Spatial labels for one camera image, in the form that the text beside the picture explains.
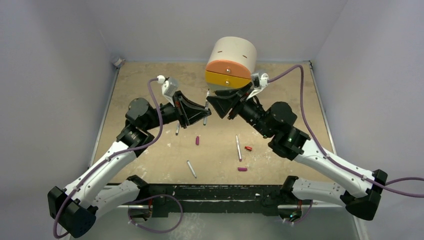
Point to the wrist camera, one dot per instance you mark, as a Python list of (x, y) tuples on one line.
[(169, 86), (260, 82)]

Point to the grey marker pen green tip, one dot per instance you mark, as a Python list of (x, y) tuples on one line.
[(177, 129)]

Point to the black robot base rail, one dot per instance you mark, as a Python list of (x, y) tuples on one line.
[(268, 200)]

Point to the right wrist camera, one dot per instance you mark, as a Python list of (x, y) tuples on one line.
[(260, 82)]

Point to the grey corner bracket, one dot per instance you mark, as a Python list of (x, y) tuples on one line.
[(117, 61)]

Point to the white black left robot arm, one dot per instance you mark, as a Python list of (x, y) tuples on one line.
[(76, 207)]

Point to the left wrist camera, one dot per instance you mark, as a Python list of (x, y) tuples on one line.
[(169, 86)]

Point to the round cream drawer cabinet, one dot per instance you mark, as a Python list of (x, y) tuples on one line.
[(231, 63)]

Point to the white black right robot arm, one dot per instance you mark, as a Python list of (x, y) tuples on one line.
[(356, 189)]

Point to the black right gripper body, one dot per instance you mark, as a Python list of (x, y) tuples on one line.
[(239, 103)]

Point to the grey marker pen red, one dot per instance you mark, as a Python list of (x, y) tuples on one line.
[(239, 155)]

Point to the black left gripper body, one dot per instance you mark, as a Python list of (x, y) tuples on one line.
[(182, 113)]

